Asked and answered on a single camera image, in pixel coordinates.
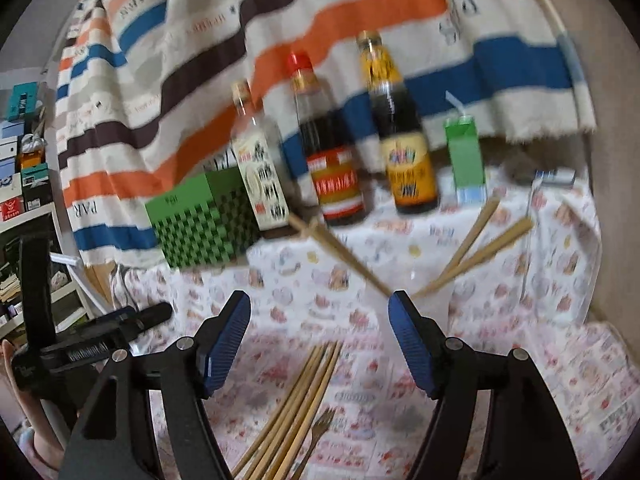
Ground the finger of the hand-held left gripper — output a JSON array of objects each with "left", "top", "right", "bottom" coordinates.
[
  {"left": 95, "top": 306, "right": 151, "bottom": 330},
  {"left": 125, "top": 302, "right": 173, "bottom": 343}
]

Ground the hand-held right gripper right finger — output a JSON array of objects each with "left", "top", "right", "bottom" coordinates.
[{"left": 387, "top": 290, "right": 583, "bottom": 480}]

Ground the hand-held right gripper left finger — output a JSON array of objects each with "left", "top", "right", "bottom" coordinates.
[{"left": 59, "top": 290, "right": 252, "bottom": 480}]

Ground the translucent plastic cup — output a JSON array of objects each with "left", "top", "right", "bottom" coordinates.
[{"left": 350, "top": 240, "right": 458, "bottom": 321}]

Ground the small wooden fork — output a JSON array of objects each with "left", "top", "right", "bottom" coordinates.
[{"left": 290, "top": 407, "right": 337, "bottom": 480}]

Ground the person's left hand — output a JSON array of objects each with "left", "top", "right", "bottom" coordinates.
[{"left": 0, "top": 339, "right": 76, "bottom": 471}]

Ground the white storage shelf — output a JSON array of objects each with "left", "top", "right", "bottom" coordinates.
[{"left": 0, "top": 205, "right": 101, "bottom": 346}]

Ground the white bear print cloth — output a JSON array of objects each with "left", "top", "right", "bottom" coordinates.
[{"left": 107, "top": 165, "right": 601, "bottom": 356}]

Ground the green checkered box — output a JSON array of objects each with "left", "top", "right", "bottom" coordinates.
[{"left": 145, "top": 166, "right": 261, "bottom": 271}]

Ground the stack of storage boxes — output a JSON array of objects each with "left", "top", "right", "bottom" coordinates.
[{"left": 0, "top": 82, "right": 56, "bottom": 226}]

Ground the pink strawberry print cloth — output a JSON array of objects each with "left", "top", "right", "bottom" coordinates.
[{"left": 145, "top": 310, "right": 636, "bottom": 480}]

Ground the cooking wine bottle white label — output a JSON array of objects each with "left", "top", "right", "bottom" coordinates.
[{"left": 230, "top": 80, "right": 296, "bottom": 238}]

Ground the oyster sauce bottle yellow label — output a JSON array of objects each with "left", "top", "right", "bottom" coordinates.
[{"left": 356, "top": 31, "right": 440, "bottom": 215}]

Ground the green drink carton with straw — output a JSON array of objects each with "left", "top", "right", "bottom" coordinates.
[{"left": 444, "top": 91, "right": 488, "bottom": 204}]

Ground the sesame oil bottle red cap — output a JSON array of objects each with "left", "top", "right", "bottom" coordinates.
[{"left": 286, "top": 52, "right": 367, "bottom": 227}]

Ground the brown wooden board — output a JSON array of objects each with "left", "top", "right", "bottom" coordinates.
[{"left": 530, "top": 0, "right": 640, "bottom": 341}]

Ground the striped fabric backdrop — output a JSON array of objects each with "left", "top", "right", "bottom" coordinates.
[{"left": 55, "top": 0, "right": 598, "bottom": 268}]

